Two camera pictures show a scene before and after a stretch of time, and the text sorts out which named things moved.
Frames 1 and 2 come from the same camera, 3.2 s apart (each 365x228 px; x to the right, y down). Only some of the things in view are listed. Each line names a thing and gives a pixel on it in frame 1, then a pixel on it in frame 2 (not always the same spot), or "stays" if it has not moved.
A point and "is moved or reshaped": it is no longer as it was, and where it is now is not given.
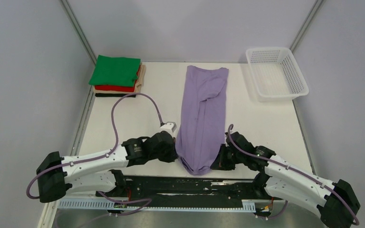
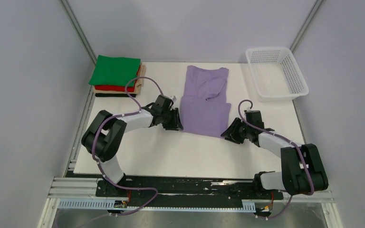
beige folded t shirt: [138, 85] stays
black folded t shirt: [114, 95] stays
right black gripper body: [227, 159] -> [250, 128]
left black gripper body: [167, 155] -> [170, 120]
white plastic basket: [275, 74] stays
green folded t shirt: [112, 71] stays
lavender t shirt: [202, 126] is moved or reshaped
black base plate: [153, 192] stays
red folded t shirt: [116, 88] stays
